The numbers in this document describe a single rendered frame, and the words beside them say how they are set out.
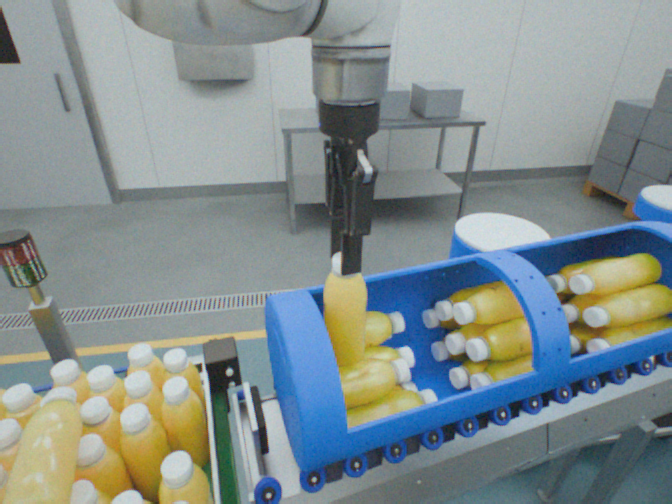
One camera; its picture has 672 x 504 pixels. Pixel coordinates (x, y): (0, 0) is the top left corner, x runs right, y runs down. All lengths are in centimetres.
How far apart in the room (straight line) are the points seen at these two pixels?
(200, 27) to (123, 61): 372
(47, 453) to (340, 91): 56
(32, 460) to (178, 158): 366
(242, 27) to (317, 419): 47
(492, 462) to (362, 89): 75
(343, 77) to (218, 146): 363
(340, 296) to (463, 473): 47
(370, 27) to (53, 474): 62
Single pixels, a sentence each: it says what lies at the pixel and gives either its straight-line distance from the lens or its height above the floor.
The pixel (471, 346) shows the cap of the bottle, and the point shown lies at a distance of 79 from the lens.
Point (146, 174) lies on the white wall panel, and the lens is 428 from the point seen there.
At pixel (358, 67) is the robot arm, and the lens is 46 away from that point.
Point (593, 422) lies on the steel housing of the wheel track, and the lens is 110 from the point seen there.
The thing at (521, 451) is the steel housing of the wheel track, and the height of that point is 86.
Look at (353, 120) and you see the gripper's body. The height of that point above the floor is 152.
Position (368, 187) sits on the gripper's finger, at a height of 145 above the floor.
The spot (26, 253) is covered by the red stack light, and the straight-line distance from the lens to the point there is 96.
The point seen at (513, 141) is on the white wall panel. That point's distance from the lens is 478.
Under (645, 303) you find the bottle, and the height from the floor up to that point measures 112.
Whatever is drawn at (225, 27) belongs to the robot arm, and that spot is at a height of 162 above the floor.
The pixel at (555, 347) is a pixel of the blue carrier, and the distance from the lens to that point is 78.
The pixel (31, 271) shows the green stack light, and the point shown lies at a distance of 98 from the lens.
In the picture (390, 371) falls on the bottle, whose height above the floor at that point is 112.
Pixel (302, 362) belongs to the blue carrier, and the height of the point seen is 121.
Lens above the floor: 163
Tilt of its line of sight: 30 degrees down
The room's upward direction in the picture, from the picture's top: straight up
